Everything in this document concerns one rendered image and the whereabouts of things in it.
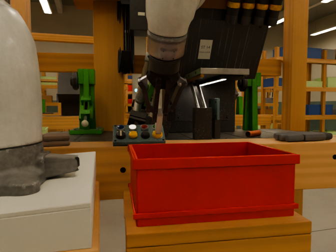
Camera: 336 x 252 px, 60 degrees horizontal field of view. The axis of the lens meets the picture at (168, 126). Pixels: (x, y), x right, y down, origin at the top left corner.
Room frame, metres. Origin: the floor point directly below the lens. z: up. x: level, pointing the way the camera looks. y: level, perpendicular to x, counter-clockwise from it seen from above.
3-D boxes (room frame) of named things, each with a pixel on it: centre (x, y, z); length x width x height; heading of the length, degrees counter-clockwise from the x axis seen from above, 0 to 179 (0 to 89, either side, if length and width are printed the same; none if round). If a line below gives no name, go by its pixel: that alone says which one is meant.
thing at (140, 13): (1.38, 0.09, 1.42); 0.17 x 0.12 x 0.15; 100
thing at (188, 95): (1.34, -0.13, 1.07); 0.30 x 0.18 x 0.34; 100
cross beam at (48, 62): (1.55, 0.01, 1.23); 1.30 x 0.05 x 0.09; 100
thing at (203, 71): (1.10, -0.14, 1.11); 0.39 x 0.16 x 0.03; 10
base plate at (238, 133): (1.19, -0.05, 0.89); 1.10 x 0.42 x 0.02; 100
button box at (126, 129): (0.86, 0.09, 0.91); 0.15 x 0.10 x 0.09; 100
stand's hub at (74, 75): (1.24, 0.40, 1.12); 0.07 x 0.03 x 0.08; 10
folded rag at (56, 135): (0.85, 0.33, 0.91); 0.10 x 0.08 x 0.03; 20
